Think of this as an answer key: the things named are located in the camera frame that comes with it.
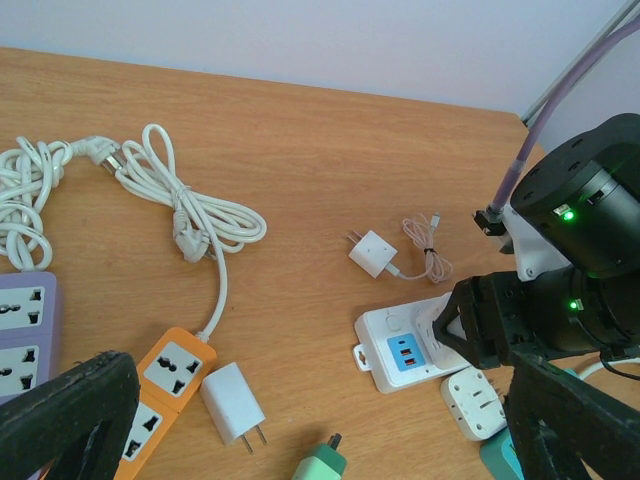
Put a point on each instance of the teal power strip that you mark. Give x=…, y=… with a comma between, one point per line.
x=499, y=457

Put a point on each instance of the purple power strip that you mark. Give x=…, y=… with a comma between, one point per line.
x=31, y=325

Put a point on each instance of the white round-corner adapter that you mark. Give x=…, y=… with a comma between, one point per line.
x=474, y=404

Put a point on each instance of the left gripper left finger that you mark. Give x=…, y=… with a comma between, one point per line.
x=74, y=426

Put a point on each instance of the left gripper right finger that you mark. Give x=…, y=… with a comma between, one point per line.
x=564, y=428

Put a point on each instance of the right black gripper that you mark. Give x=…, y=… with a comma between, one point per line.
x=482, y=322

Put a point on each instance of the long white power strip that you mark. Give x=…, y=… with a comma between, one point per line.
x=398, y=348

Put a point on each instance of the white usb charger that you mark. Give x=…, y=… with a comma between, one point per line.
x=232, y=405

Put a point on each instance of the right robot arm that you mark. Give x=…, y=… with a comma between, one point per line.
x=573, y=224

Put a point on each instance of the green plug adapter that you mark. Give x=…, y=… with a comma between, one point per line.
x=323, y=462

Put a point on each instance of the small white charger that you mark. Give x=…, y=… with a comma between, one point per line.
x=372, y=253

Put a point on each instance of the orange power strip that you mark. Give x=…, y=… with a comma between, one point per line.
x=174, y=364

